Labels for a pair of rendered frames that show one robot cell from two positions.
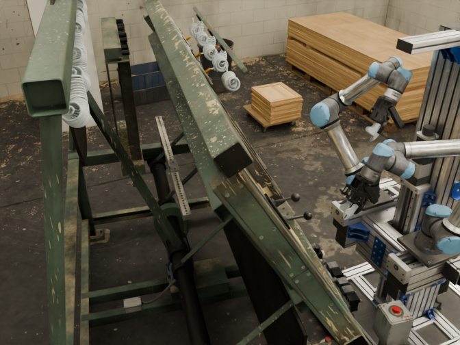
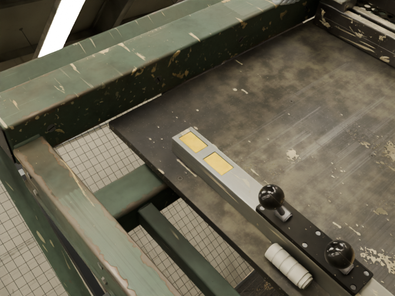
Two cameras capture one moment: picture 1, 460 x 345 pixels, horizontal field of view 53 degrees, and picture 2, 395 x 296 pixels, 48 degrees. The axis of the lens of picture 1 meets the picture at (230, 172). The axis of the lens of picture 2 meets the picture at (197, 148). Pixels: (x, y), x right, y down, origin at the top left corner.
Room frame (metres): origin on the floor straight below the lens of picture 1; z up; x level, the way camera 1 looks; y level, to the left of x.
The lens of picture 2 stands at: (1.29, -0.87, 1.63)
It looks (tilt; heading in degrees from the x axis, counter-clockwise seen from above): 3 degrees up; 76
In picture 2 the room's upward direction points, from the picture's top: 33 degrees counter-clockwise
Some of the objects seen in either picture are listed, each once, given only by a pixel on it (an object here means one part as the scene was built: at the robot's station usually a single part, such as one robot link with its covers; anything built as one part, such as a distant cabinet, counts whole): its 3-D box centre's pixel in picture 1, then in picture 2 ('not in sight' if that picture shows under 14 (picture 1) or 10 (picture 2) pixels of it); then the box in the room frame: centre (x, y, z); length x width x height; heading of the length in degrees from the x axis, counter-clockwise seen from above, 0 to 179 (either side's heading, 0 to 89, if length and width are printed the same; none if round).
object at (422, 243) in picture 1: (431, 237); not in sight; (1.78, -1.00, 1.09); 0.15 x 0.15 x 0.10
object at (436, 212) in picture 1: (437, 220); not in sight; (1.77, -1.00, 1.20); 0.13 x 0.12 x 0.14; 179
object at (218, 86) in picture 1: (215, 66); not in sight; (6.39, 0.19, 0.33); 0.52 x 0.51 x 0.65; 24
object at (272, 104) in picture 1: (271, 106); not in sight; (5.29, -0.52, 0.20); 0.61 x 0.53 x 0.40; 24
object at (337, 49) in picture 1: (363, 64); not in sight; (6.22, -1.86, 0.39); 2.46 x 1.05 x 0.78; 24
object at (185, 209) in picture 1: (170, 159); not in sight; (2.70, 0.40, 1.00); 1.30 x 0.05 x 0.04; 14
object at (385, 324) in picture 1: (392, 324); not in sight; (1.45, -0.76, 0.84); 0.12 x 0.12 x 0.18; 14
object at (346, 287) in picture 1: (334, 283); not in sight; (1.86, -0.58, 0.69); 0.50 x 0.14 x 0.24; 14
